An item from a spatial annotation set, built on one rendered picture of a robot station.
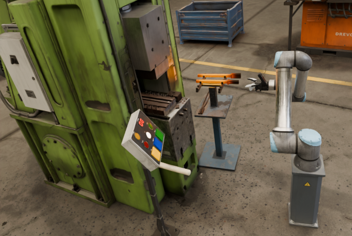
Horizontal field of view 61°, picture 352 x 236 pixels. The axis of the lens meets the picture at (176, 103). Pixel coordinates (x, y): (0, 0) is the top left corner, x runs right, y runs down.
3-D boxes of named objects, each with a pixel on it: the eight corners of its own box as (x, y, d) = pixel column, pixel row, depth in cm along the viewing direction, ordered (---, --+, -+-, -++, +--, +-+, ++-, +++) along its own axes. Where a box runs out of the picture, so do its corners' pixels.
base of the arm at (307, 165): (319, 155, 229) (321, 145, 224) (322, 173, 214) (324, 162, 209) (293, 153, 235) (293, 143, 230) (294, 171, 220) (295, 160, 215)
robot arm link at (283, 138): (295, 156, 211) (297, 48, 211) (269, 153, 216) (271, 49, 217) (294, 152, 225) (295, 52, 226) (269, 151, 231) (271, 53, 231)
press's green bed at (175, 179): (200, 171, 318) (195, 136, 294) (184, 197, 291) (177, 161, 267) (156, 160, 344) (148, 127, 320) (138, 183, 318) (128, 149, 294)
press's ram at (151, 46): (175, 50, 250) (167, 1, 229) (151, 71, 222) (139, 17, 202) (134, 48, 270) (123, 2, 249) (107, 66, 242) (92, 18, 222)
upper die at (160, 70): (169, 68, 245) (167, 57, 240) (156, 79, 231) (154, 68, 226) (128, 64, 265) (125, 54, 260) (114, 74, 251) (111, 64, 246)
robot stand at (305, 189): (315, 206, 261) (321, 153, 230) (318, 228, 243) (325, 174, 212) (288, 203, 268) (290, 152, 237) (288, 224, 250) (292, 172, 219)
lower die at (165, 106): (176, 105, 263) (174, 96, 259) (164, 117, 249) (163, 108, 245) (137, 98, 283) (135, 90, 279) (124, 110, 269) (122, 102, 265)
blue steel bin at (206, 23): (245, 32, 647) (243, -2, 610) (231, 47, 592) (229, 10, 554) (195, 30, 707) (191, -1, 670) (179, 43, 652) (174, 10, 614)
